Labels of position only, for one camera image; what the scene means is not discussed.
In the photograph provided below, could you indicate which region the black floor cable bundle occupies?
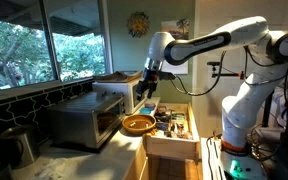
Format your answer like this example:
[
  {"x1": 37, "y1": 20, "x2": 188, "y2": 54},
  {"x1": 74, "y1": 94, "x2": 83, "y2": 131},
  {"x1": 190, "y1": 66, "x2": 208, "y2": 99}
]
[{"x1": 205, "y1": 133, "x2": 223, "y2": 180}]

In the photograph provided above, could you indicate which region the robot mounting base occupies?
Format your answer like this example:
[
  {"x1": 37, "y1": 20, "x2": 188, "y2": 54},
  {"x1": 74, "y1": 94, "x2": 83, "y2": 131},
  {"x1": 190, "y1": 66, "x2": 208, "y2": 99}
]
[{"x1": 217, "y1": 151, "x2": 268, "y2": 180}]

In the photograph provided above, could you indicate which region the black vertical stand pole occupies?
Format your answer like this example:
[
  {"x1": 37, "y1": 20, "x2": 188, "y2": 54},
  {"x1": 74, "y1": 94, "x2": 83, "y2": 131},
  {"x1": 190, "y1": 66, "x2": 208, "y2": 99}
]
[{"x1": 262, "y1": 91, "x2": 274, "y2": 128}]

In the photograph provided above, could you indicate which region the sun wall ornament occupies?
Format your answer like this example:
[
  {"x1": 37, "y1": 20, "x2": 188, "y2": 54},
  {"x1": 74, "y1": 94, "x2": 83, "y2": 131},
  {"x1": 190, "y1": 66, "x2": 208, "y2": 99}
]
[{"x1": 126, "y1": 10, "x2": 151, "y2": 38}]

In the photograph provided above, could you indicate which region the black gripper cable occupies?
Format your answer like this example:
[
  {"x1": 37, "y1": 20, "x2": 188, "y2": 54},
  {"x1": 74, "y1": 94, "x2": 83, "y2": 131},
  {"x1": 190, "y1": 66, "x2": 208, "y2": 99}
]
[{"x1": 168, "y1": 49, "x2": 228, "y2": 98}]

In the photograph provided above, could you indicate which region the white microwave oven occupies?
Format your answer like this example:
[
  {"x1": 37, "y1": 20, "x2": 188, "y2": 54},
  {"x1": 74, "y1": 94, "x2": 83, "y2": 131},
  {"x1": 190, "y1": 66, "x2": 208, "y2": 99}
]
[{"x1": 92, "y1": 77, "x2": 150, "y2": 116}]

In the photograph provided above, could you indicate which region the metal kettle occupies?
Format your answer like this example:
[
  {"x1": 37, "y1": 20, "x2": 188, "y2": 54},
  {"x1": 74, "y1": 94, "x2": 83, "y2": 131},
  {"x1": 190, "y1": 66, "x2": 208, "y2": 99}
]
[{"x1": 0, "y1": 124, "x2": 41, "y2": 169}]

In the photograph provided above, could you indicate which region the woven wicker basket bowl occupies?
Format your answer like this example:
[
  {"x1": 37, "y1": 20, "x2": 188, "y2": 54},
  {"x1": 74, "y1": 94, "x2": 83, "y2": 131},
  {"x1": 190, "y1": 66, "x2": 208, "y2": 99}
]
[{"x1": 121, "y1": 113, "x2": 157, "y2": 136}]

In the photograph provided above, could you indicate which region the wooden cutting board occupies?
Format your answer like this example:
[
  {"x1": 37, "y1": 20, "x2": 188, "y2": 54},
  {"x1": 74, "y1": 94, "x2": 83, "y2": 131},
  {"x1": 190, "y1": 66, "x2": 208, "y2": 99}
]
[{"x1": 93, "y1": 70, "x2": 143, "y2": 84}]

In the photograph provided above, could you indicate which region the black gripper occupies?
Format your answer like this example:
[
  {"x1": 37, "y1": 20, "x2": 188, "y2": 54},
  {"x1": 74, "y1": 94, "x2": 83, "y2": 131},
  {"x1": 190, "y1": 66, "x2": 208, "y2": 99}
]
[{"x1": 135, "y1": 68, "x2": 159, "y2": 102}]

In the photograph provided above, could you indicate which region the wall calendar with landscape photo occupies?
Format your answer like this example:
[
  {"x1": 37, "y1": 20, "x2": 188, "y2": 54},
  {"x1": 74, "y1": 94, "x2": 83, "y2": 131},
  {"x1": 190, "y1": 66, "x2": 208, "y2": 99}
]
[{"x1": 160, "y1": 18, "x2": 190, "y2": 76}]

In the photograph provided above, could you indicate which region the stainless steel toaster oven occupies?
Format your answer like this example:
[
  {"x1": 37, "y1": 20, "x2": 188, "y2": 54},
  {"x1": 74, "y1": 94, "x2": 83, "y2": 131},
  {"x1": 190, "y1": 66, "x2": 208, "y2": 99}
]
[{"x1": 46, "y1": 90, "x2": 127, "y2": 151}]

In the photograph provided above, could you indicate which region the light wooden drawer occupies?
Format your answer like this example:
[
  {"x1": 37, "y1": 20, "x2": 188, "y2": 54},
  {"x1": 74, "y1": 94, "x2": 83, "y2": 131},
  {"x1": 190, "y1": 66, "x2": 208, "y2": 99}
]
[{"x1": 144, "y1": 102, "x2": 202, "y2": 163}]

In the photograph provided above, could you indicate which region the window with dark frame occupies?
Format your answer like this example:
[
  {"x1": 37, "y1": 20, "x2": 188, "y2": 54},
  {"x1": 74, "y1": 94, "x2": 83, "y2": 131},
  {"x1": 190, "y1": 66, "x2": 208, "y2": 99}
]
[{"x1": 0, "y1": 0, "x2": 113, "y2": 94}]

